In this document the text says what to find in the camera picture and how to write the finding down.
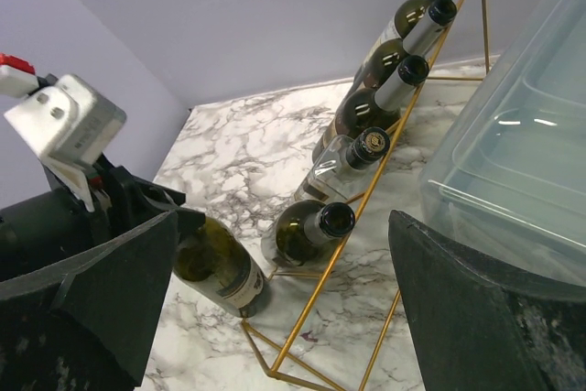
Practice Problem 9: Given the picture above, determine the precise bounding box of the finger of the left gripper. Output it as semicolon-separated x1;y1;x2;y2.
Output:
176;207;206;238

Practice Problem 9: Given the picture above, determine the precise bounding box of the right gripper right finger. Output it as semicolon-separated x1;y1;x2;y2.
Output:
388;211;585;390

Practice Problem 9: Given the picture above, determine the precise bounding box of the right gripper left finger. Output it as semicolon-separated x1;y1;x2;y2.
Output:
1;212;179;389

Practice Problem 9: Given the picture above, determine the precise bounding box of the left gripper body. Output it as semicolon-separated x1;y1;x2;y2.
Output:
89;154;188;244

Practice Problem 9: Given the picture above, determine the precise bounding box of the dark wine bottle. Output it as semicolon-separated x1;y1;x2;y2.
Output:
261;200;355;267
173;217;271;318

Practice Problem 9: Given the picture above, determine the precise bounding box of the clear glass bottle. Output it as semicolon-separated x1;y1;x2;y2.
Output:
293;127;390;203

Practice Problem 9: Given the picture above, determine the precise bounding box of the wine bottle brown label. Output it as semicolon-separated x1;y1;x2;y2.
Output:
350;0;458;92

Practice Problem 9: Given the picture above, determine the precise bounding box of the wine bottle white label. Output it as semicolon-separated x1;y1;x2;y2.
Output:
352;0;483;85

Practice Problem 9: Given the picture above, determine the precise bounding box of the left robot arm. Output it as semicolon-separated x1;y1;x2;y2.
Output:
1;155;205;281

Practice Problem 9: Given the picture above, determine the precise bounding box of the translucent green plastic toolbox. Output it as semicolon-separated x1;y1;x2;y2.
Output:
419;0;585;286

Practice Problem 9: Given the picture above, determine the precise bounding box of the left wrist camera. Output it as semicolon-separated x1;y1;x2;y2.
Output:
1;54;126;212

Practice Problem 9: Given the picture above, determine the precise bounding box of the gold wire wine rack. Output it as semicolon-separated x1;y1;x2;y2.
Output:
241;0;500;391

